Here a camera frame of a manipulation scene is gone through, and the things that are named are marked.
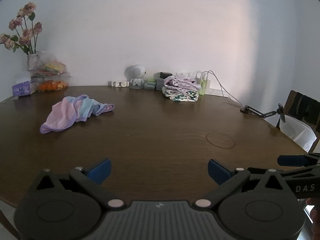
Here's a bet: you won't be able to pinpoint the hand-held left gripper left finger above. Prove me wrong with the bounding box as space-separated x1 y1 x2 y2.
30 158 125 209

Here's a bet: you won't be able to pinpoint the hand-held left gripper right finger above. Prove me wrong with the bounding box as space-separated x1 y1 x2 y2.
195 158 292 209

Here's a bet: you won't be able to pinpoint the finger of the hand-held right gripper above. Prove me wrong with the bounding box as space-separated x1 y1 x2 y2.
277 153 320 167
247 164 320 178

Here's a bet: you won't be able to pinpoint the pink blue sleeveless shirt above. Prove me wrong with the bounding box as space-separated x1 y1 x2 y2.
39 94 115 134

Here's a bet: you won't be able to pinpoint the person's right hand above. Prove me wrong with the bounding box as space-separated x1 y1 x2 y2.
306 197 320 230

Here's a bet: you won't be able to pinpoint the white chair cloth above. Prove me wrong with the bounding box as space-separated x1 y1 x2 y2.
279 116 317 153

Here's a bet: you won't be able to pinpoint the wooden chair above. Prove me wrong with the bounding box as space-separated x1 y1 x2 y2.
276 90 320 153

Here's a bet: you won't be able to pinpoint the green print folded garment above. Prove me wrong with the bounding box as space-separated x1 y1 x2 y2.
162 86 200 103

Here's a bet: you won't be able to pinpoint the green spray bottle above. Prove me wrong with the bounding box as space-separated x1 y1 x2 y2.
199 72 212 96

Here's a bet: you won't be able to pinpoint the white power strip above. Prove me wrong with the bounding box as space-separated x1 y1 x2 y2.
108 81 130 88

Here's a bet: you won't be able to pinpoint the purple print folded garment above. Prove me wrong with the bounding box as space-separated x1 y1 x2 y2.
164 76 202 92

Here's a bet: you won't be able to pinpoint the clear box of oranges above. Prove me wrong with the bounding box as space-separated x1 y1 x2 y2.
37 80 69 92

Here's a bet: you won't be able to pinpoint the stack of green boxes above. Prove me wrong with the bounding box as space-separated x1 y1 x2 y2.
144 79 158 90

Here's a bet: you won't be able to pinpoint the white robot toy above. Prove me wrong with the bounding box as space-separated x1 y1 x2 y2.
124 65 147 90

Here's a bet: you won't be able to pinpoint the clear bag of snacks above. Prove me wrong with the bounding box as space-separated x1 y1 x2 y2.
30 55 72 83

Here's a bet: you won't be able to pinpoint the purple tissue pack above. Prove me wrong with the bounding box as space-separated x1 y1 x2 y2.
12 81 38 97

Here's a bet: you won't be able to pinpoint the grey flower vase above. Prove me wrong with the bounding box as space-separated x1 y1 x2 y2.
27 51 50 72

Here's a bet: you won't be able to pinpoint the pink artificial flowers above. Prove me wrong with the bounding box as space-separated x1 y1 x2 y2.
0 2 43 55

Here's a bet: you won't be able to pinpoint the white cable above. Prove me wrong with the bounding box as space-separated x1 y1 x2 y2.
206 70 243 105

